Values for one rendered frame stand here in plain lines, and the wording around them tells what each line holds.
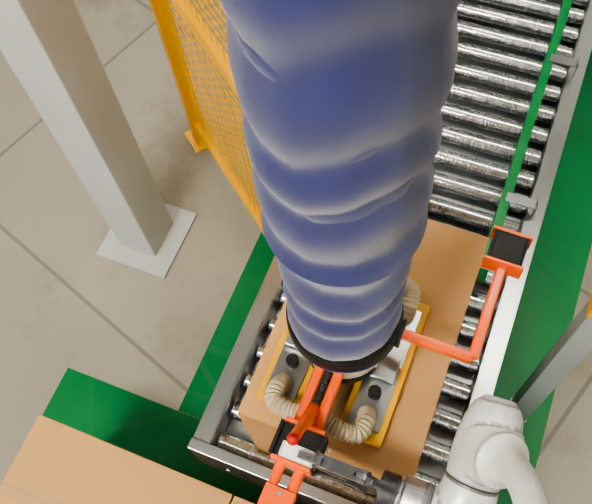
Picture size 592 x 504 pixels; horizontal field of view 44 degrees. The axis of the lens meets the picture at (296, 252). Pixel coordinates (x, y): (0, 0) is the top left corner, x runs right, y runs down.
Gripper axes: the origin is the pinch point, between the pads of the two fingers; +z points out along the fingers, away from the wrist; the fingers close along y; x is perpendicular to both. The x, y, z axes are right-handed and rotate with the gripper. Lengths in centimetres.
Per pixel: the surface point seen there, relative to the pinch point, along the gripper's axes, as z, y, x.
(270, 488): 2.3, -1.6, -7.6
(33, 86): 104, 10, 67
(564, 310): -59, 107, 99
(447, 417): -28, 53, 32
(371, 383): -8.1, 10.4, 21.5
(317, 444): -3.0, -1.9, 3.1
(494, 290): -26, -1, 46
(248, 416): 14.5, 13.4, 5.9
